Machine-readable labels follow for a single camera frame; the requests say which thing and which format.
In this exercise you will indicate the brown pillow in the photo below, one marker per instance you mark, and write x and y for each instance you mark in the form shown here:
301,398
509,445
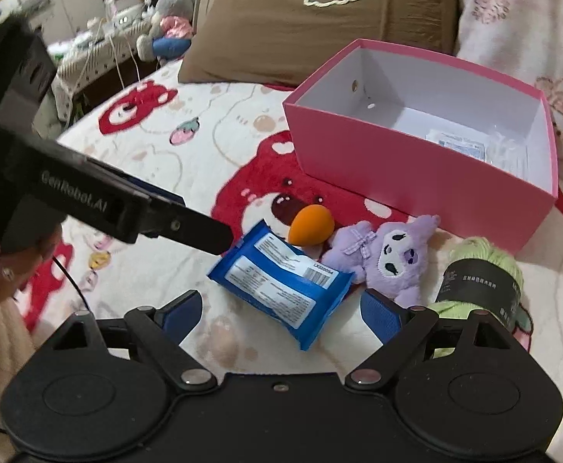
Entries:
262,33

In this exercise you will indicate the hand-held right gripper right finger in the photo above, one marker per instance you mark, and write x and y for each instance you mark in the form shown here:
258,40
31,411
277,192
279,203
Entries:
380,318

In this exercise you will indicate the clear floss pick box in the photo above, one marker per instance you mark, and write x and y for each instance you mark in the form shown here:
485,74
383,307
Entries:
503,154

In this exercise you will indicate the white bedside device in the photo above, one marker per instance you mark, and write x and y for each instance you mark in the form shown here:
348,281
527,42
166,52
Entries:
122,12

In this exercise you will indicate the pink checked pillow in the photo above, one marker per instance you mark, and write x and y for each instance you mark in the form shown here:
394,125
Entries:
527,19

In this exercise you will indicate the bedside table with lace cloth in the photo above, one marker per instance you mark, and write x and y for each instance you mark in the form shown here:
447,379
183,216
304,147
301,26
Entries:
93,62

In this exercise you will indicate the person's left hand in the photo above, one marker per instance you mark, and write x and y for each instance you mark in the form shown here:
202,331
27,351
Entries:
2,275

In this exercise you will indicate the blue wipes packet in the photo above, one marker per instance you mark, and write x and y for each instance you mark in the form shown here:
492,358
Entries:
281,289

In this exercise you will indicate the orange makeup sponge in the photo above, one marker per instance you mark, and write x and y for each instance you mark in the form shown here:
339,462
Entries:
310,225

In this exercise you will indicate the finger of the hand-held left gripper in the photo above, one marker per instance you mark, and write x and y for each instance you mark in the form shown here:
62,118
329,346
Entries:
194,229
158,194

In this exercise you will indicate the pink cardboard box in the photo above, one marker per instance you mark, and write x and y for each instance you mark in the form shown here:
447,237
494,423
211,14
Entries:
407,183

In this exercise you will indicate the green yarn ball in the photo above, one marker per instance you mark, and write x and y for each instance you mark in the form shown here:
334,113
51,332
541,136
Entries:
484,289

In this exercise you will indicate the grey teddy bear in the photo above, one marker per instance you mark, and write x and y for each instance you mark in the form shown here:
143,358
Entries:
170,7

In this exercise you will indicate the white cabinet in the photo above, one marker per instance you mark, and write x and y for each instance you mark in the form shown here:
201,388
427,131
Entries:
64,0

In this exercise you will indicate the purple plush toy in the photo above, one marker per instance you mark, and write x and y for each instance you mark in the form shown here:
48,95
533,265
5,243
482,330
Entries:
392,260

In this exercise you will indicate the bear printed blanket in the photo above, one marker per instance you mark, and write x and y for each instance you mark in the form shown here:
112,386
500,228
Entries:
166,130

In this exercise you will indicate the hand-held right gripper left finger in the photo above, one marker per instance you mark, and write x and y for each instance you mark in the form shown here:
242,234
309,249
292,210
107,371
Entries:
185,313

